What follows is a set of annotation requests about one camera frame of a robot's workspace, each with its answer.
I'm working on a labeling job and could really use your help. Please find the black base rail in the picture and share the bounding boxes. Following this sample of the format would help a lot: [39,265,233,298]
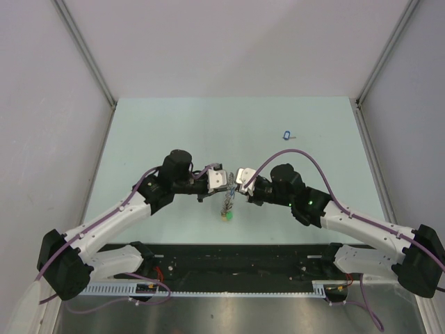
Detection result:
[93,243,362,295]

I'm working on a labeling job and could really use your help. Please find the white slotted cable duct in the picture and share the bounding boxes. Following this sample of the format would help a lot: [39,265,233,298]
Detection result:
[80,282,326,299]

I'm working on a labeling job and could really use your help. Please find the dark blue tagged key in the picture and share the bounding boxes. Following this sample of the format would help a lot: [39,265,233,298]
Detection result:
[282,131,296,141]

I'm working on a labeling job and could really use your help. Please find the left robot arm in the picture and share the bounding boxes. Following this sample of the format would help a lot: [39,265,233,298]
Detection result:
[36,150,228,301]

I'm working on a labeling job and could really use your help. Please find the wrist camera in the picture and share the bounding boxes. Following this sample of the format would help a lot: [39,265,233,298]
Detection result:
[207,164,228,193]
[235,168,256,196]

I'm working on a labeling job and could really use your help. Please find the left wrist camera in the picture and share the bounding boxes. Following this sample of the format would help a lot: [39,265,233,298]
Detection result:
[207,164,228,193]

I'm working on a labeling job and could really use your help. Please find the metal disc keyring holder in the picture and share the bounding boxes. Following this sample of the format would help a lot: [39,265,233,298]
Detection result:
[220,172,236,216]

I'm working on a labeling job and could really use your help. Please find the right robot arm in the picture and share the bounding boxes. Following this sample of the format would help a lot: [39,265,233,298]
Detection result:
[236,164,444,299]

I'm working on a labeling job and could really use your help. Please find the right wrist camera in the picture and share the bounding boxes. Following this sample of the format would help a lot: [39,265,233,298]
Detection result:
[235,168,256,196]

